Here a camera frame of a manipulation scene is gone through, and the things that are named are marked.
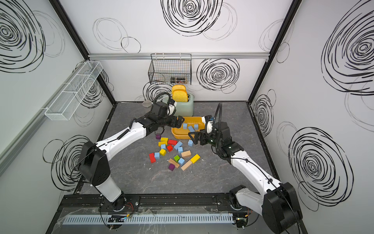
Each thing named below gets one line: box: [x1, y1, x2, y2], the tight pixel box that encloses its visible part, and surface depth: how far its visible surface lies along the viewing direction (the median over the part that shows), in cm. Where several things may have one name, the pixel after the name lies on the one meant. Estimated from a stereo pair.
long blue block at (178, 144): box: [173, 140, 184, 151], surface depth 96 cm
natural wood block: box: [180, 150, 192, 158], surface depth 91 cm
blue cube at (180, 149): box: [177, 146, 184, 154], surface depth 93 cm
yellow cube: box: [159, 148, 167, 157], surface depth 92 cm
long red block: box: [168, 139, 178, 145], surface depth 98 cm
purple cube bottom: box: [168, 163, 176, 172], surface depth 88 cm
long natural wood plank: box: [180, 159, 193, 171], surface depth 88 cm
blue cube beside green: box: [178, 157, 186, 167], surface depth 88 cm
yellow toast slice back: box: [171, 84, 188, 98], surface depth 101 cm
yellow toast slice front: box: [172, 89, 188, 103], surface depth 101 cm
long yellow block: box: [189, 153, 201, 164], surface depth 91 cm
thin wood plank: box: [168, 157, 181, 169], surface depth 88 cm
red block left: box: [149, 152, 157, 164], surface depth 92 cm
